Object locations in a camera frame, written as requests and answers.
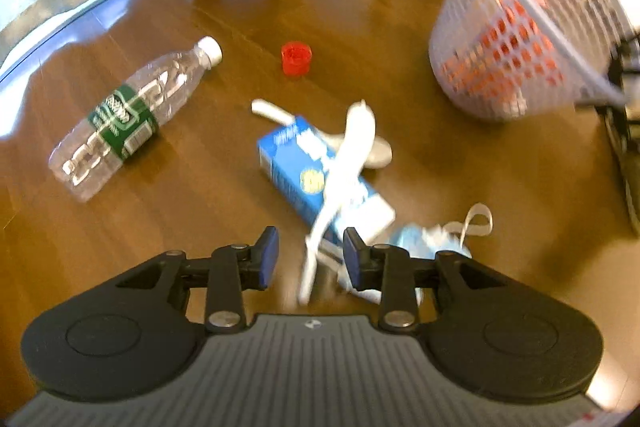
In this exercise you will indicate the red bottle cap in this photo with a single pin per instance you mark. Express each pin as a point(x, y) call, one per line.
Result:
point(296, 61)

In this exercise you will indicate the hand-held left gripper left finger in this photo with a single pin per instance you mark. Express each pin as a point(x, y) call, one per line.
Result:
point(270, 254)

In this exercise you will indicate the white toothbrush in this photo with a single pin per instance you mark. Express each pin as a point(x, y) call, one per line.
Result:
point(350, 147)

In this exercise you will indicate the clear plastic bottle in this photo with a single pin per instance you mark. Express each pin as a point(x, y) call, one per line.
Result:
point(125, 117)

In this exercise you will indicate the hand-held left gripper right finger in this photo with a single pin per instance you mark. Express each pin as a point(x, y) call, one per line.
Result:
point(352, 259)

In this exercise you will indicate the blue milk carton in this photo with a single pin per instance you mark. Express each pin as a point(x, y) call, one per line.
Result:
point(295, 167)

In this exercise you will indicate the blue face mask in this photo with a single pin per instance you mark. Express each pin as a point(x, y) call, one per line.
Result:
point(425, 244)

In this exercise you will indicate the white plastic spoon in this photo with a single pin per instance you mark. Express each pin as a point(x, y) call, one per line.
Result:
point(377, 153)

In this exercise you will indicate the red plastic bag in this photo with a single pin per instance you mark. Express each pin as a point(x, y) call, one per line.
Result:
point(505, 52)

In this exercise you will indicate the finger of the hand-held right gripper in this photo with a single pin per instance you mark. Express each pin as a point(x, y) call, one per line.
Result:
point(625, 62)

